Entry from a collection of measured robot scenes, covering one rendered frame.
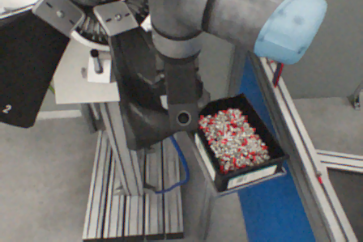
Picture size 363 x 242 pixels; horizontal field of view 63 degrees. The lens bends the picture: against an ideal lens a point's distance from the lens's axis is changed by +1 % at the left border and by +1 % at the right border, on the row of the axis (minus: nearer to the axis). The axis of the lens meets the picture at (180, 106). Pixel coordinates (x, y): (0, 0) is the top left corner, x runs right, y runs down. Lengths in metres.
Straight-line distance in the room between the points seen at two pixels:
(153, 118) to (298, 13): 0.36
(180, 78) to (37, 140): 1.60
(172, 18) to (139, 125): 0.28
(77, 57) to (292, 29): 0.66
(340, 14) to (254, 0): 1.46
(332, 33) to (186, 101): 1.44
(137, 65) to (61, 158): 1.31
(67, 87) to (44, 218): 0.94
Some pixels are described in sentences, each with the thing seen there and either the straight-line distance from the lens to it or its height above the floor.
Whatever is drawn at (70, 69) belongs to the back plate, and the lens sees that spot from 0.87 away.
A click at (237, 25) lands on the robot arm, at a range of 0.31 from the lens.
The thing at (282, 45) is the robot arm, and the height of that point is 1.26.
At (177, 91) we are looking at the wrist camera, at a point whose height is 1.12.
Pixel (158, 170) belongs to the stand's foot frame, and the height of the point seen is 0.08.
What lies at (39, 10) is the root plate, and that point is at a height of 1.15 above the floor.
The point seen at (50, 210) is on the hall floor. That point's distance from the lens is 1.69.
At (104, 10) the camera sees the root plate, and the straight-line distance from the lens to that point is 0.62.
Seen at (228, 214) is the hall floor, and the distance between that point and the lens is 1.57.
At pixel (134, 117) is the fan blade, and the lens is 0.57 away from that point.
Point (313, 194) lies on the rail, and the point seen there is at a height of 0.85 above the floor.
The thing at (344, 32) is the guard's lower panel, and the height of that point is 0.55.
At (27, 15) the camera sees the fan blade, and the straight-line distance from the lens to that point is 0.64.
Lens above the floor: 1.43
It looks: 47 degrees down
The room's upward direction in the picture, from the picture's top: straight up
